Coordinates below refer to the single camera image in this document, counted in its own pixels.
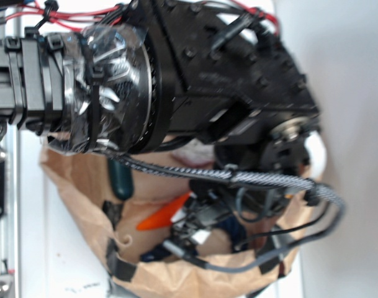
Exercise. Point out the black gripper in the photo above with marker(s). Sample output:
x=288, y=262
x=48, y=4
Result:
x=246, y=215

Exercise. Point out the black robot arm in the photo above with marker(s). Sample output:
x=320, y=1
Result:
x=167, y=87

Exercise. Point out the orange toy carrot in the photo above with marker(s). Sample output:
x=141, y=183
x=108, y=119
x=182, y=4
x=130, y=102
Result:
x=165, y=216

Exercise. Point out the dark green toy cucumber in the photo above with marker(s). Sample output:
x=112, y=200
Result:
x=120, y=180

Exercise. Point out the brown paper bag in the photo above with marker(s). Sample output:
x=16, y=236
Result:
x=83, y=184

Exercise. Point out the aluminium frame rail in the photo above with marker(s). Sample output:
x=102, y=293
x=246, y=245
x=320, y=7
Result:
x=9, y=222

